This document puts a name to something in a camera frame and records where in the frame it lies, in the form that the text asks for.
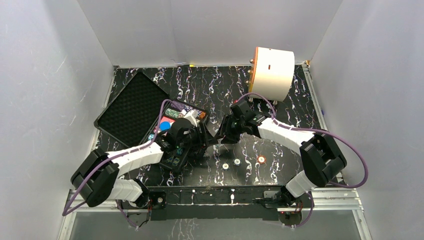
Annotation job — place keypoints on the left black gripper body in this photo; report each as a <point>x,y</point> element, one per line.
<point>201,139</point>

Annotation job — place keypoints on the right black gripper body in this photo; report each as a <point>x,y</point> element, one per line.
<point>242,123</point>

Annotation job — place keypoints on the blue round dealer button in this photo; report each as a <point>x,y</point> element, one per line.
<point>165,125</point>

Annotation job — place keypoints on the red playing card deck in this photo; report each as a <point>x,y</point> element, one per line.
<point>167,120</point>

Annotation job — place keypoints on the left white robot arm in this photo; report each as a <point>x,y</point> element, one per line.
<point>98,177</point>

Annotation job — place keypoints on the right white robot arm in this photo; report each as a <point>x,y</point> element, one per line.
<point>320,155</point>

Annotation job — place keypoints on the green orange chip row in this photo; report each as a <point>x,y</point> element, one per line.
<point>174,114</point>

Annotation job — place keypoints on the teal green chip row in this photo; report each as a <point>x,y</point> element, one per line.
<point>172,160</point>

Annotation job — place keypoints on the purple blue chip row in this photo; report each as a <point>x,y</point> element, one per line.
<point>184,108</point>

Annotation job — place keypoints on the red orange chip five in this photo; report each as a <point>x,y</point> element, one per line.
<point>261,159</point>

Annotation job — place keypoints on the black poker chip case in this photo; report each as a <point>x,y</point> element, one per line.
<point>134,114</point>

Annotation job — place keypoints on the white orange cylindrical device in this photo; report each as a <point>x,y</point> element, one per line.
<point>271,74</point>

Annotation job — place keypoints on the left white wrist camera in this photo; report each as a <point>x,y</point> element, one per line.
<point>191,116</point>

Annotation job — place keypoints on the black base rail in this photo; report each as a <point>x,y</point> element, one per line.
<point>269,203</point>

